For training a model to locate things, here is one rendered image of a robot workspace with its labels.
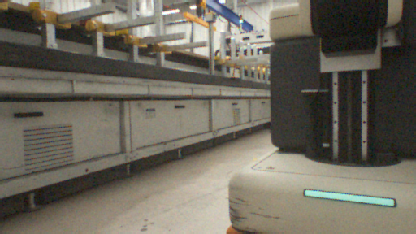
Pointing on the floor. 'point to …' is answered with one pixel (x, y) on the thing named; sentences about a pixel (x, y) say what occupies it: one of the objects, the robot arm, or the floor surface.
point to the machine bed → (104, 126)
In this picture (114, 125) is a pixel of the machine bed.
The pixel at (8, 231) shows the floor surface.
